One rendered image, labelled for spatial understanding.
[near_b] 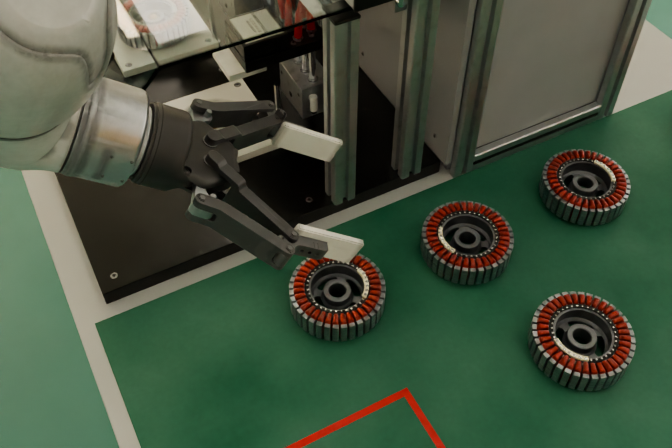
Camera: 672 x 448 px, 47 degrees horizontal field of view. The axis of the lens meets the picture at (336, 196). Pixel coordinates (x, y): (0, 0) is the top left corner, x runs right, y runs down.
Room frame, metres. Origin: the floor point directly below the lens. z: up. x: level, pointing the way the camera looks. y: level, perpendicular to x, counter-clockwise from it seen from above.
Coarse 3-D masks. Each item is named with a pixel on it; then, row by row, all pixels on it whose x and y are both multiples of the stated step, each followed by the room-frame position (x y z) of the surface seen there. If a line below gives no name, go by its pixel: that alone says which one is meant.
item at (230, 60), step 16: (288, 32) 0.86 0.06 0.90; (304, 32) 0.86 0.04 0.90; (320, 32) 0.86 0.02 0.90; (240, 48) 0.81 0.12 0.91; (256, 48) 0.80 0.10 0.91; (272, 48) 0.81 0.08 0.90; (288, 48) 0.82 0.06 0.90; (304, 48) 0.83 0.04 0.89; (320, 48) 0.84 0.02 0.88; (224, 64) 0.81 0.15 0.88; (240, 64) 0.81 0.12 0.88; (256, 64) 0.80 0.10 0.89; (272, 64) 0.81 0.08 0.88; (304, 64) 0.86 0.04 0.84
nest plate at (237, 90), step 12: (228, 84) 0.89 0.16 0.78; (240, 84) 0.89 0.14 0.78; (192, 96) 0.86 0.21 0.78; (204, 96) 0.86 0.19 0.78; (216, 96) 0.86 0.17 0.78; (228, 96) 0.86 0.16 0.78; (240, 96) 0.86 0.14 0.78; (252, 96) 0.86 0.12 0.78; (180, 108) 0.83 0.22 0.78; (264, 144) 0.76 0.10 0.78; (240, 156) 0.74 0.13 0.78; (252, 156) 0.75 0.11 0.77
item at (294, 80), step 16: (288, 64) 0.88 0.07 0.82; (320, 64) 0.88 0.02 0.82; (288, 80) 0.86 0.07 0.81; (304, 80) 0.85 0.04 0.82; (320, 80) 0.85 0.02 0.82; (288, 96) 0.87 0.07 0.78; (304, 96) 0.83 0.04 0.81; (320, 96) 0.84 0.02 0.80; (304, 112) 0.83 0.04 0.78; (320, 112) 0.84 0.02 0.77
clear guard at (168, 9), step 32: (128, 0) 0.68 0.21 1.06; (160, 0) 0.68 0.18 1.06; (192, 0) 0.68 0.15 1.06; (224, 0) 0.68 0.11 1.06; (256, 0) 0.68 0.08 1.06; (288, 0) 0.68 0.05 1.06; (320, 0) 0.68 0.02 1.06; (128, 32) 0.64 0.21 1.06; (160, 32) 0.63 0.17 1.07; (192, 32) 0.63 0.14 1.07; (224, 32) 0.63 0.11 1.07; (256, 32) 0.63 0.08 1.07; (128, 64) 0.60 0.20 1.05; (160, 64) 0.58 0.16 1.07
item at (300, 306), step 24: (312, 264) 0.56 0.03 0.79; (336, 264) 0.56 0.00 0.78; (360, 264) 0.55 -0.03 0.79; (312, 288) 0.53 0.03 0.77; (336, 288) 0.53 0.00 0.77; (360, 288) 0.54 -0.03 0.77; (384, 288) 0.52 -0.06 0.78; (312, 312) 0.49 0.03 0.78; (336, 312) 0.49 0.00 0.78; (360, 312) 0.49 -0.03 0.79; (336, 336) 0.47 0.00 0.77
